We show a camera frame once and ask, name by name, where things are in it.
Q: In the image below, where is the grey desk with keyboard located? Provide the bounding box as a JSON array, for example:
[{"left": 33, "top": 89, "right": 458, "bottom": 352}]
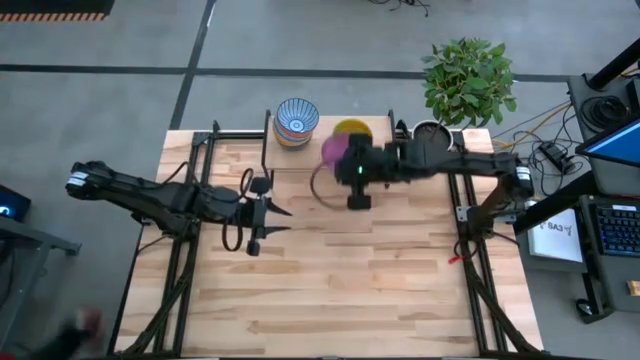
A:
[{"left": 579, "top": 194, "right": 640, "bottom": 321}]

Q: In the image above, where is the green leafy plant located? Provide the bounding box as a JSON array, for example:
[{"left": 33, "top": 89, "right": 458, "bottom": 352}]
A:
[{"left": 420, "top": 37, "right": 519, "bottom": 129}]

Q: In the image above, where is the blue radial striped bowl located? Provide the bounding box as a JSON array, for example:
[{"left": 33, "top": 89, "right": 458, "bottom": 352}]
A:
[{"left": 274, "top": 97, "right": 320, "bottom": 134}]

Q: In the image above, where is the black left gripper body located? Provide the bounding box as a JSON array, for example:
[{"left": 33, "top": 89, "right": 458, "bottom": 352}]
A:
[{"left": 243, "top": 175, "right": 275, "bottom": 257}]

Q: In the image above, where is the coiled black cable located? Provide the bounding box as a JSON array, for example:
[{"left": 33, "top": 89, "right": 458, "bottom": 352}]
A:
[{"left": 579, "top": 94, "right": 626, "bottom": 132}]

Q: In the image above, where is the black aluminium rig frame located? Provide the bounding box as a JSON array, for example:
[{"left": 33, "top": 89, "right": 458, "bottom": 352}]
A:
[{"left": 107, "top": 119, "right": 544, "bottom": 359}]

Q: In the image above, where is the black diagonal stand beam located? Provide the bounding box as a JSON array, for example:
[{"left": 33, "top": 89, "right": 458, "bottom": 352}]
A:
[{"left": 513, "top": 169, "right": 601, "bottom": 235}]

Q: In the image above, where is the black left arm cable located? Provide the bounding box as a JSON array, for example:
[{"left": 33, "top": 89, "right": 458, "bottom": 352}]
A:
[{"left": 219, "top": 167, "right": 256, "bottom": 254}]

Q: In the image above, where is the black power adapter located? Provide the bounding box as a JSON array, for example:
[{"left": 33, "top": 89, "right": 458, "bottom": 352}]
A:
[{"left": 538, "top": 141, "right": 570, "bottom": 170}]

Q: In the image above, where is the white labelled box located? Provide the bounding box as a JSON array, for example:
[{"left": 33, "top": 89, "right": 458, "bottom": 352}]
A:
[{"left": 527, "top": 219, "right": 585, "bottom": 265}]

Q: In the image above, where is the person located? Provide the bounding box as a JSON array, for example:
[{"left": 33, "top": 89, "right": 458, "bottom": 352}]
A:
[{"left": 29, "top": 305, "right": 109, "bottom": 360}]

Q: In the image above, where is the laptop screen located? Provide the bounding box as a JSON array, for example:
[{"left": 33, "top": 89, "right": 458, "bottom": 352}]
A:
[{"left": 574, "top": 117, "right": 640, "bottom": 169}]

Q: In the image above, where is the black device with blue light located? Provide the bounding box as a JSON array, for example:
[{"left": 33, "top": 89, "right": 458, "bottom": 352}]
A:
[{"left": 0, "top": 183, "right": 32, "bottom": 222}]

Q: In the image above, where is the purple plastic bowl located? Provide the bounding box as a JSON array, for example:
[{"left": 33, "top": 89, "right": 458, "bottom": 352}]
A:
[{"left": 319, "top": 132, "right": 352, "bottom": 174}]

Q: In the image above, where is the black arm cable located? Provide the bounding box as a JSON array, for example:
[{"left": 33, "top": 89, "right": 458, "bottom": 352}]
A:
[
  {"left": 219, "top": 167, "right": 256, "bottom": 254},
  {"left": 309, "top": 163, "right": 351, "bottom": 211}
]

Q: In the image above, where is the black floor cable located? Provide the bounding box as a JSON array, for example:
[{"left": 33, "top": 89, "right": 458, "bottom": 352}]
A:
[{"left": 367, "top": 0, "right": 431, "bottom": 19}]

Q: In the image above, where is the black backlit keyboard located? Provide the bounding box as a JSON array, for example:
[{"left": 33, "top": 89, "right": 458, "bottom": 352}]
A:
[{"left": 593, "top": 202, "right": 640, "bottom": 259}]

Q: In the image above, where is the black stand pole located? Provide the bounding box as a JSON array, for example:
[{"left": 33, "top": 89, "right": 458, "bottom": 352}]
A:
[{"left": 587, "top": 37, "right": 640, "bottom": 91}]

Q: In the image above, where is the grey equipment cart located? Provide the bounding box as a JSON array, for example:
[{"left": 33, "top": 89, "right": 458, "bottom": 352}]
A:
[{"left": 567, "top": 73, "right": 640, "bottom": 196}]

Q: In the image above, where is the orange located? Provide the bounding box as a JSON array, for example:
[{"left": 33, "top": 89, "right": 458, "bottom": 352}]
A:
[{"left": 273, "top": 122, "right": 316, "bottom": 140}]

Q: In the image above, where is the wooden shelf with black legs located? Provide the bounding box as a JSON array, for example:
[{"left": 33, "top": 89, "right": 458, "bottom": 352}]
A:
[{"left": 260, "top": 109, "right": 400, "bottom": 190}]

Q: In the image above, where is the grey metal desk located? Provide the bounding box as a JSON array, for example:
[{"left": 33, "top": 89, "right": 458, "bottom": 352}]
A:
[{"left": 0, "top": 214, "right": 84, "bottom": 351}]

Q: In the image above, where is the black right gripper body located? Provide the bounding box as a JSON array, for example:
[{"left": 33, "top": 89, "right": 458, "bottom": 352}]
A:
[{"left": 347, "top": 132, "right": 389, "bottom": 211}]

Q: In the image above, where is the white plant pot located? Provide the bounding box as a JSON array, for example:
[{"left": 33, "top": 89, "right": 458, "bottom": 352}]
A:
[{"left": 410, "top": 118, "right": 455, "bottom": 151}]

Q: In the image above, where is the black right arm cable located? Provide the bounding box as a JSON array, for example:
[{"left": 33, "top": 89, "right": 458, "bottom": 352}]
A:
[{"left": 309, "top": 163, "right": 351, "bottom": 211}]

